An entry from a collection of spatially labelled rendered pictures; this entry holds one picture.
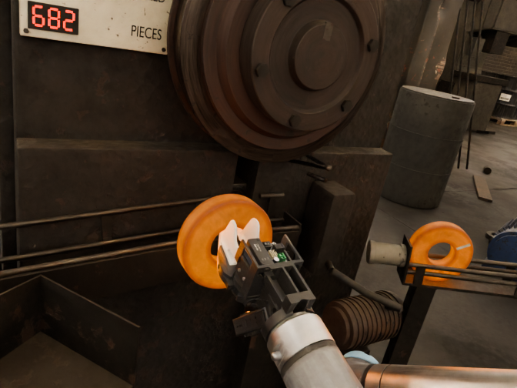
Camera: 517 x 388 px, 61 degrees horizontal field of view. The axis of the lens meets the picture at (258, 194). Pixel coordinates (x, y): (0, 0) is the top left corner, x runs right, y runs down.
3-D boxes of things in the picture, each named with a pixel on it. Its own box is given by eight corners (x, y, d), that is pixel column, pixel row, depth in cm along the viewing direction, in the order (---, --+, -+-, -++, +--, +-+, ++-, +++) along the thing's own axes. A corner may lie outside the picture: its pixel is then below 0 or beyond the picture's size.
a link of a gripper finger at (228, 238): (233, 200, 67) (258, 242, 61) (224, 229, 70) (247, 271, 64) (215, 201, 65) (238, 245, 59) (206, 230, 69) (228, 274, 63)
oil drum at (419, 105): (356, 182, 387) (385, 80, 354) (402, 181, 417) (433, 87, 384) (406, 212, 340) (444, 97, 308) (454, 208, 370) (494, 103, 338)
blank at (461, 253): (417, 282, 116) (420, 289, 113) (398, 234, 111) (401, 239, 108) (475, 262, 113) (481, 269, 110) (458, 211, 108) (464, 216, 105)
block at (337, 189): (291, 256, 124) (309, 178, 115) (313, 253, 128) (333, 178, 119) (312, 277, 116) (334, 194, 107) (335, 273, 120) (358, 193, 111)
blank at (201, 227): (175, 199, 65) (183, 208, 62) (267, 187, 72) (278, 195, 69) (175, 287, 71) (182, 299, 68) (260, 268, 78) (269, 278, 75)
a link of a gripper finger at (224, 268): (239, 241, 66) (264, 285, 60) (236, 249, 67) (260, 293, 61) (211, 245, 64) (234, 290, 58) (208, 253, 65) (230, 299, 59)
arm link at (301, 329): (321, 368, 56) (267, 386, 52) (305, 338, 59) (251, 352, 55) (345, 333, 52) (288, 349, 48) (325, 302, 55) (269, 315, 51)
